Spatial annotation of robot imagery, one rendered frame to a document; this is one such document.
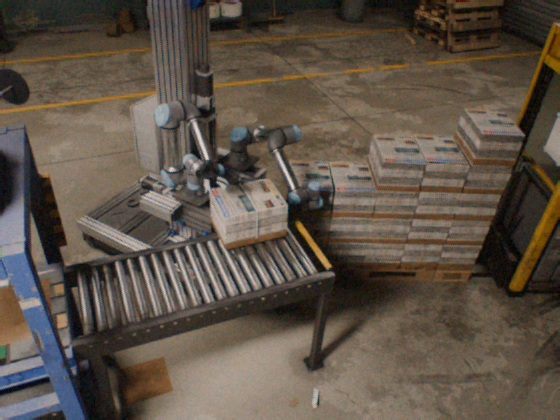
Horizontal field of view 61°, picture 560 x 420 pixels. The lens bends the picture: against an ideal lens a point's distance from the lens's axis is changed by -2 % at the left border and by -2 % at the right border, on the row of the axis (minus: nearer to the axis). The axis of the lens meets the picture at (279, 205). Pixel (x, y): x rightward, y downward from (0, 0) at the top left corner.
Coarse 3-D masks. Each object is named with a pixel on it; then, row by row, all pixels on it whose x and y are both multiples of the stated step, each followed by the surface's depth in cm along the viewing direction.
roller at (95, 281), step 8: (96, 272) 252; (96, 280) 247; (96, 288) 242; (96, 296) 238; (96, 304) 234; (96, 312) 231; (104, 312) 231; (96, 320) 228; (104, 320) 227; (104, 328) 223
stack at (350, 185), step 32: (288, 192) 342; (320, 192) 320; (352, 192) 321; (384, 192) 322; (416, 192) 323; (320, 224) 336; (352, 224) 337; (384, 224) 338; (416, 224) 339; (448, 224) 340; (352, 256) 355; (384, 256) 357; (416, 256) 358
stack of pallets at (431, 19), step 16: (432, 0) 842; (448, 0) 807; (464, 0) 845; (480, 0) 857; (416, 16) 882; (432, 16) 852; (448, 16) 822; (416, 32) 898; (432, 32) 868; (464, 32) 860
